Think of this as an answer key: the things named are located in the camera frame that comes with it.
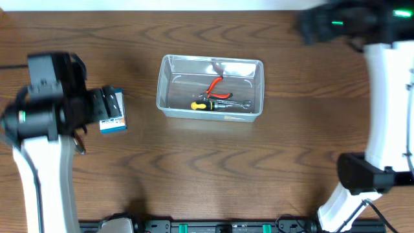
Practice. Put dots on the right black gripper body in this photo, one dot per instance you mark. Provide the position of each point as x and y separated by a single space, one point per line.
349 21

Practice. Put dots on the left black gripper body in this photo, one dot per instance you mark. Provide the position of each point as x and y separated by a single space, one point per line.
94 109

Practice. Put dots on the blue white screwdriver box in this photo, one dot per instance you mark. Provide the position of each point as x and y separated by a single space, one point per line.
119 123

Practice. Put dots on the yellow black stubby screwdriver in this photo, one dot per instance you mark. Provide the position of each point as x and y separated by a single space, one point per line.
207 106

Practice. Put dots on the red handled pliers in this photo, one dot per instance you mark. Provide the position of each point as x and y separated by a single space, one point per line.
211 93

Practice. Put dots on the clear plastic container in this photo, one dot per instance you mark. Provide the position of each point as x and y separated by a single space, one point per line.
183 78

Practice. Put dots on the silver wrench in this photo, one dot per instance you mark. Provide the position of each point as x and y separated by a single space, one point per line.
244 105

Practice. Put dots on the black yellow precision screwdriver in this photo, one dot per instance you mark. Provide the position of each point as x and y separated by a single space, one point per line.
233 118

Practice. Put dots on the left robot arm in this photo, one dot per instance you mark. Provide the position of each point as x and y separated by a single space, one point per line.
41 125

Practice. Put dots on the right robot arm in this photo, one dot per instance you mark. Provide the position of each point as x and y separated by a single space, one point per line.
383 32

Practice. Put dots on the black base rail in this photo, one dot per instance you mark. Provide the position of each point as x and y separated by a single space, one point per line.
285 223

